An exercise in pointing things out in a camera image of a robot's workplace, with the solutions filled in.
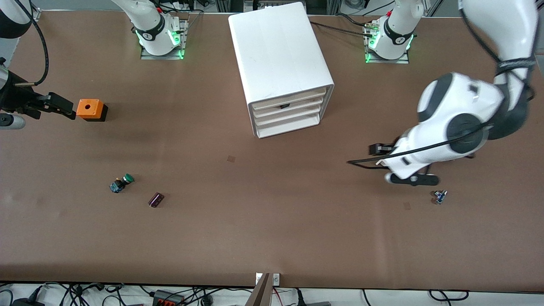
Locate aluminium frame profile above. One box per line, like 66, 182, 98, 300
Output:
15, 0, 42, 21

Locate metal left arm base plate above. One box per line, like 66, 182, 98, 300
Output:
364, 19, 410, 65

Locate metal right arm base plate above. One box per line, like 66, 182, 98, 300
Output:
140, 17, 190, 60

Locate orange box with hole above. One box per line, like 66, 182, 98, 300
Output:
76, 99, 108, 122

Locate black looped floor cable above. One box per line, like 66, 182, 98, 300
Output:
428, 289, 469, 302

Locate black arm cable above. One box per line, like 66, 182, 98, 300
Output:
13, 0, 50, 88
347, 8, 536, 169

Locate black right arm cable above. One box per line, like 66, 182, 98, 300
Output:
13, 0, 50, 88

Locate white drawer cabinet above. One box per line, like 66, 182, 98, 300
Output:
228, 1, 335, 139

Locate tangled black floor cables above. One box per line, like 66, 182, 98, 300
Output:
0, 282, 255, 306

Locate black cable on table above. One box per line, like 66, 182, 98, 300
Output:
309, 20, 377, 40
335, 13, 368, 28

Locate green push button switch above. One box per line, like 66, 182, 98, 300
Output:
109, 173, 135, 194

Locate brown camera stand post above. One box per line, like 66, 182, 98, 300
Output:
244, 273, 273, 306

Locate black power strip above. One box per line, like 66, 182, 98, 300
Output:
153, 290, 185, 306

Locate white plastic drawer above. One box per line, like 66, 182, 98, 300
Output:
254, 102, 328, 119
251, 87, 331, 110
257, 120, 321, 139
255, 111, 324, 128

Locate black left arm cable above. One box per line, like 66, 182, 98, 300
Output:
347, 8, 536, 169

